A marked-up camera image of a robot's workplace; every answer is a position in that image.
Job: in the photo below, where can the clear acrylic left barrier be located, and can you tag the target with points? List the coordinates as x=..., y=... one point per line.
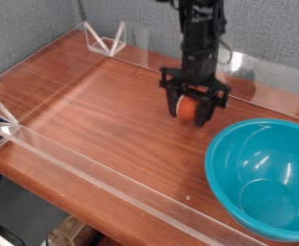
x=31, y=82

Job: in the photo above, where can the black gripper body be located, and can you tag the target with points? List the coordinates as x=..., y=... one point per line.
x=198, y=72

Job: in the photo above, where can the wooden block under table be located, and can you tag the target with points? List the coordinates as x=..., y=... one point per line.
x=71, y=233

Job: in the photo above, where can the clear acrylic front barrier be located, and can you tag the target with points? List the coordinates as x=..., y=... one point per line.
x=127, y=210

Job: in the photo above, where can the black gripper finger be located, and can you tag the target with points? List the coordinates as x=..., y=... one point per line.
x=173, y=100
x=205, y=109

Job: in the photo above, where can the blue plastic bowl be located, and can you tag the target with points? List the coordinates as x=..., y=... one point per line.
x=253, y=173

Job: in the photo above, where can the red and white toy mushroom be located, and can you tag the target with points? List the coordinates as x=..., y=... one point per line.
x=186, y=108

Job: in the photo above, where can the clear acrylic barrier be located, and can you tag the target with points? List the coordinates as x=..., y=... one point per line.
x=127, y=210
x=261, y=82
x=31, y=82

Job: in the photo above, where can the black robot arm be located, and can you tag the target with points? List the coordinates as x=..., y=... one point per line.
x=202, y=26

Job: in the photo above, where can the clear acrylic back barrier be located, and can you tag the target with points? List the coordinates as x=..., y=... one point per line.
x=261, y=82

